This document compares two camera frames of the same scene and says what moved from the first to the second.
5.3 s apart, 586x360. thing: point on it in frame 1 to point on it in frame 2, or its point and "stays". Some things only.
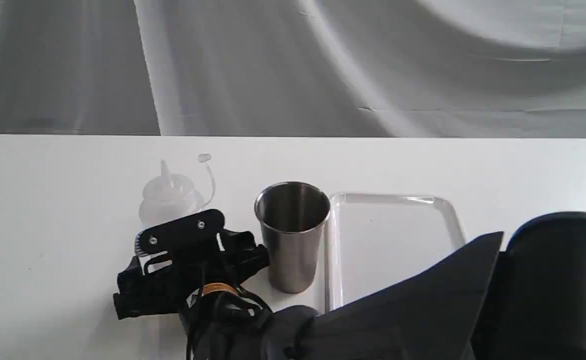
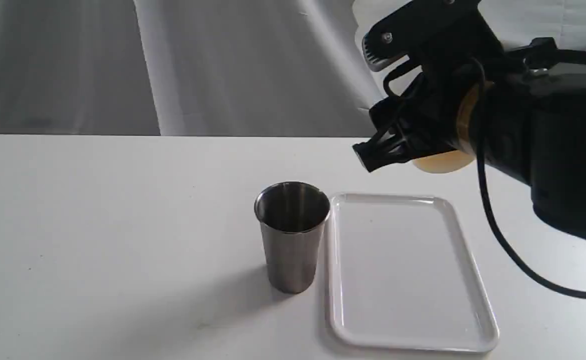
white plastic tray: [374, 240] stays
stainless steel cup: [293, 216] stays
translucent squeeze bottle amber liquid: [171, 197] to [464, 158]
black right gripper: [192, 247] to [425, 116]
